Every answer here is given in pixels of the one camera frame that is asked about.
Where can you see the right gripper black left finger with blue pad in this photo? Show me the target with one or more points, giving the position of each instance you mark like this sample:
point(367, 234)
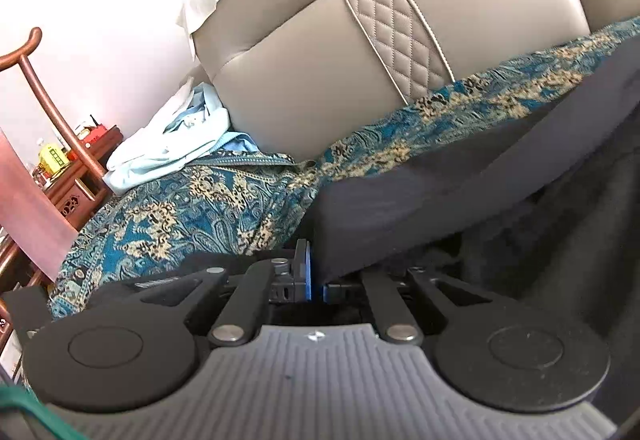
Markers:
point(275, 280)

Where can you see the light blue crumpled garment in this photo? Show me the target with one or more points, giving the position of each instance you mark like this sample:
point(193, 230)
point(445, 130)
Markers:
point(193, 123)

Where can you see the yellow green snack package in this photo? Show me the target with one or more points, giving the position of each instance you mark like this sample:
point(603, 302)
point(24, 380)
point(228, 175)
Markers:
point(52, 159)

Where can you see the red box on cabinet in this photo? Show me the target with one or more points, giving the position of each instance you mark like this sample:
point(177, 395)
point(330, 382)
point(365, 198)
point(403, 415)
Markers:
point(89, 131)

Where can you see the black pants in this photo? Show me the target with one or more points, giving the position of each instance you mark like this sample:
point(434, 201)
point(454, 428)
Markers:
point(517, 253)

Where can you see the carved wooden side cabinet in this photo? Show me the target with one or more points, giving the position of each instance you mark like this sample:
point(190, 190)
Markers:
point(42, 224)

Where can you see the blue paisley sofa cover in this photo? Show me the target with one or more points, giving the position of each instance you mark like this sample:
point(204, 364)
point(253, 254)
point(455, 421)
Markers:
point(243, 202)

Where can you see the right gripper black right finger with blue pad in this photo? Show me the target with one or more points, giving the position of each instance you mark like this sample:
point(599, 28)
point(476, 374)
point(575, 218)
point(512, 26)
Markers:
point(390, 316)

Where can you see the dark red wooden chair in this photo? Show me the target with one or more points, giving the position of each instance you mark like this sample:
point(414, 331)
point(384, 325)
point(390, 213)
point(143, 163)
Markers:
point(64, 135)

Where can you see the beige leather sofa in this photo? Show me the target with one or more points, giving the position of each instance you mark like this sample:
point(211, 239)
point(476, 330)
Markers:
point(298, 75)

